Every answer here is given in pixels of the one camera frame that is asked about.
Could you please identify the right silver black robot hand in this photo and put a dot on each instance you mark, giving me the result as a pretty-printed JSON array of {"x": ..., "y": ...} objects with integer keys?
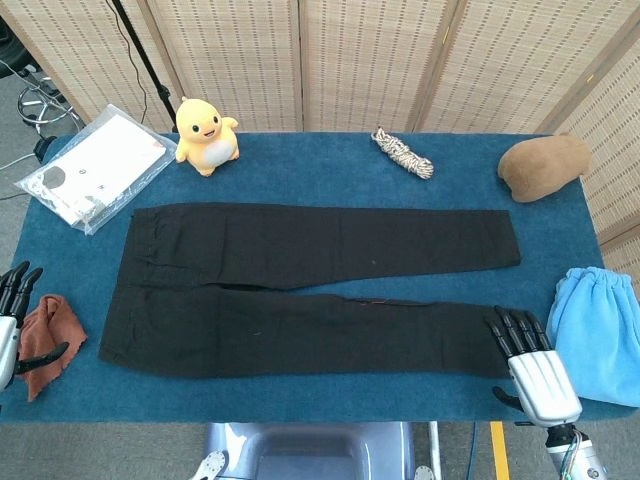
[{"x": 542, "y": 385}]

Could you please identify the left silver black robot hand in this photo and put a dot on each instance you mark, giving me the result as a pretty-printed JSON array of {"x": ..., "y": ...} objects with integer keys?
[{"x": 10, "y": 300}]

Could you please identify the black trousers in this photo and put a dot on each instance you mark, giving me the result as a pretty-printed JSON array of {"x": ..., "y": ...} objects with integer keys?
[{"x": 300, "y": 245}]

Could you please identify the rust brown cloth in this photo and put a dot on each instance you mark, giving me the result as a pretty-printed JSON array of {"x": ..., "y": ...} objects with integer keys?
[{"x": 47, "y": 325}]

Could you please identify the yellow floor tape strip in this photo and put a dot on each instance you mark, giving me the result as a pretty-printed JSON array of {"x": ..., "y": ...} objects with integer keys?
[{"x": 500, "y": 450}]

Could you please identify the white table leg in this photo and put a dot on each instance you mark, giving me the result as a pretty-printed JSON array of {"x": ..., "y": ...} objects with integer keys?
[{"x": 435, "y": 445}]

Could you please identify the clear plastic bag white garment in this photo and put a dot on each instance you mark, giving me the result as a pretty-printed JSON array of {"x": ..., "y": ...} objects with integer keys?
[{"x": 100, "y": 160}]

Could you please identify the chrome swivel chair base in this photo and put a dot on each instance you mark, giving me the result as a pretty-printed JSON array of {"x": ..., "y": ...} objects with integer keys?
[{"x": 47, "y": 102}]

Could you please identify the dark blue tablecloth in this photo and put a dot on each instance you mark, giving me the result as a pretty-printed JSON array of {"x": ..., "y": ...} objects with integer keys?
[{"x": 320, "y": 400}]

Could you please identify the blue-grey robot torso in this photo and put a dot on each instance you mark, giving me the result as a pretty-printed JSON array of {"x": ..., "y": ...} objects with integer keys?
[{"x": 310, "y": 450}]

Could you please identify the yellow plush dinosaur toy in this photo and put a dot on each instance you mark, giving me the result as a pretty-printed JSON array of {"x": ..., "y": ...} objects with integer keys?
[{"x": 200, "y": 150}]

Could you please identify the black chair seat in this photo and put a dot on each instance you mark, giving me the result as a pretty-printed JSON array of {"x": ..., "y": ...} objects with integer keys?
[{"x": 10, "y": 55}]

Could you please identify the black tripod stand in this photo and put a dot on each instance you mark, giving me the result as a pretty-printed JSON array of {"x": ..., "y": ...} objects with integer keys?
[{"x": 150, "y": 70}]

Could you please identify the bamboo folding screen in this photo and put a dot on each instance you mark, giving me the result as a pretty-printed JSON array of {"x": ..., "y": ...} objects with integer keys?
[{"x": 235, "y": 60}]

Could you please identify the white perforated metal bracket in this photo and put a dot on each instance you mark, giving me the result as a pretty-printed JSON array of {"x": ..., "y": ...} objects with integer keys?
[
  {"x": 210, "y": 465},
  {"x": 424, "y": 473}
]

